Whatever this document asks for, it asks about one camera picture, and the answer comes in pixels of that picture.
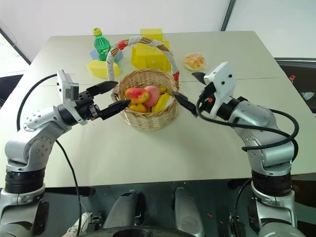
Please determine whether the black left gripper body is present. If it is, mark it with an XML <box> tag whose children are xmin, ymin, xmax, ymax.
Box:
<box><xmin>75</xmin><ymin>89</ymin><xmax>104</xmax><ymax>121</ymax></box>

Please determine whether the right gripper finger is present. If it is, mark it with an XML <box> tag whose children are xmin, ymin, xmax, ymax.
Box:
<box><xmin>192</xmin><ymin>71</ymin><xmax>207</xmax><ymax>86</ymax></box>
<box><xmin>173</xmin><ymin>92</ymin><xmax>199</xmax><ymax>118</ymax></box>

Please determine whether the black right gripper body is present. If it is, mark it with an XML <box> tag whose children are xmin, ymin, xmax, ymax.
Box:
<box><xmin>197</xmin><ymin>82</ymin><xmax>217</xmax><ymax>116</ymax></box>

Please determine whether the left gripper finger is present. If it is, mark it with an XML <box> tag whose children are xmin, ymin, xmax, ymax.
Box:
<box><xmin>86</xmin><ymin>80</ymin><xmax>119</xmax><ymax>98</ymax></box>
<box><xmin>99</xmin><ymin>99</ymin><xmax>132</xmax><ymax>121</ymax></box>

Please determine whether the wrapped bread bun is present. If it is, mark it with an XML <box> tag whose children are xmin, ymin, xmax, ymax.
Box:
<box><xmin>183</xmin><ymin>52</ymin><xmax>206</xmax><ymax>71</ymax></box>

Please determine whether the yellow wedge block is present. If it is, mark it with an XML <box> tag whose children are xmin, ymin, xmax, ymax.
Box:
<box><xmin>85</xmin><ymin>59</ymin><xmax>122</xmax><ymax>79</ymax></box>

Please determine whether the orange yellow fruit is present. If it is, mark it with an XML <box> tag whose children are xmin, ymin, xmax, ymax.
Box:
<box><xmin>128</xmin><ymin>103</ymin><xmax>147</xmax><ymax>114</ymax></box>

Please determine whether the yellow banana piece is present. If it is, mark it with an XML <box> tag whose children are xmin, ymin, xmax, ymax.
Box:
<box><xmin>151</xmin><ymin>92</ymin><xmax>171</xmax><ymax>114</ymax></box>

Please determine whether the blue block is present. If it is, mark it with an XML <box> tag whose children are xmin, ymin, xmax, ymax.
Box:
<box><xmin>89</xmin><ymin>48</ymin><xmax>124</xmax><ymax>63</ymax></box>

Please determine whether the pink peach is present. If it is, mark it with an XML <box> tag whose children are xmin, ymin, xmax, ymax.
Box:
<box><xmin>144</xmin><ymin>85</ymin><xmax>161</xmax><ymax>108</ymax></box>

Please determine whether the green bottle with yellow cap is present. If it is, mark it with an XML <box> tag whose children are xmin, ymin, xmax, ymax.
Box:
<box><xmin>93</xmin><ymin>27</ymin><xmax>112</xmax><ymax>62</ymax></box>

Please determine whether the yellow plastic crate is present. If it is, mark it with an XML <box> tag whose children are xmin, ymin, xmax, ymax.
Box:
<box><xmin>130</xmin><ymin>39</ymin><xmax>172</xmax><ymax>73</ymax></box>

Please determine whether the small yellow plastic box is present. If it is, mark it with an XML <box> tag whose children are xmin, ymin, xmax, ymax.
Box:
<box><xmin>140</xmin><ymin>28</ymin><xmax>164</xmax><ymax>42</ymax></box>

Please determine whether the black under-table bar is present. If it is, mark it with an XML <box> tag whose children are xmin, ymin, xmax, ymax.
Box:
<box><xmin>43</xmin><ymin>186</ymin><xmax>96</xmax><ymax>198</ymax></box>

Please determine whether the grey robot left leg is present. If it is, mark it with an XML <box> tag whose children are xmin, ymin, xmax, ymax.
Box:
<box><xmin>102</xmin><ymin>191</ymin><xmax>147</xmax><ymax>229</ymax></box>

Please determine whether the grey robot leg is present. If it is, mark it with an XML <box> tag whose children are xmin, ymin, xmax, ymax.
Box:
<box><xmin>173</xmin><ymin>187</ymin><xmax>206</xmax><ymax>237</ymax></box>
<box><xmin>102</xmin><ymin>191</ymin><xmax>147</xmax><ymax>229</ymax></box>

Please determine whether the grey robot right leg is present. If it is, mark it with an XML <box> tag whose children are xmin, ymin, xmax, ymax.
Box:
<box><xmin>173</xmin><ymin>187</ymin><xmax>206</xmax><ymax>237</ymax></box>

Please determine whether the white shoe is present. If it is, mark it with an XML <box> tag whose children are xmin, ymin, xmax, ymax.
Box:
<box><xmin>66</xmin><ymin>211</ymin><xmax>94</xmax><ymax>237</ymax></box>

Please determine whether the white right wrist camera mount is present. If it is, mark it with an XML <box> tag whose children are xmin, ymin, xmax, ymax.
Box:
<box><xmin>203</xmin><ymin>61</ymin><xmax>238</xmax><ymax>117</ymax></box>

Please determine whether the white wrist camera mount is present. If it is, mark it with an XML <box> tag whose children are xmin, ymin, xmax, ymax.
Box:
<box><xmin>203</xmin><ymin>61</ymin><xmax>238</xmax><ymax>117</ymax></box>
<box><xmin>56</xmin><ymin>69</ymin><xmax>88</xmax><ymax>125</ymax></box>

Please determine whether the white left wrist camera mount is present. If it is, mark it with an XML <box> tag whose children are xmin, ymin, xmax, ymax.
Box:
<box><xmin>56</xmin><ymin>69</ymin><xmax>88</xmax><ymax>125</ymax></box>

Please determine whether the wicker basket with handle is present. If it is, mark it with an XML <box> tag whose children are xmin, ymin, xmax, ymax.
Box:
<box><xmin>106</xmin><ymin>36</ymin><xmax>181</xmax><ymax>132</ymax></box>

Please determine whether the dark window frame bar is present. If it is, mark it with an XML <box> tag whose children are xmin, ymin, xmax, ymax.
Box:
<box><xmin>220</xmin><ymin>0</ymin><xmax>237</xmax><ymax>32</ymax></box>

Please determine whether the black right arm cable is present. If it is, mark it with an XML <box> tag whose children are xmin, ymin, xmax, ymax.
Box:
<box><xmin>196</xmin><ymin>97</ymin><xmax>300</xmax><ymax>152</ymax></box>

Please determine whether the dark diagonal frame strip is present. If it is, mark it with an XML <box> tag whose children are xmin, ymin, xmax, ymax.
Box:
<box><xmin>0</xmin><ymin>26</ymin><xmax>32</xmax><ymax>65</ymax></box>

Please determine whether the black lower right cable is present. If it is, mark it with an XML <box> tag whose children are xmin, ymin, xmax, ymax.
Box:
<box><xmin>233</xmin><ymin>178</ymin><xmax>253</xmax><ymax>237</ymax></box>

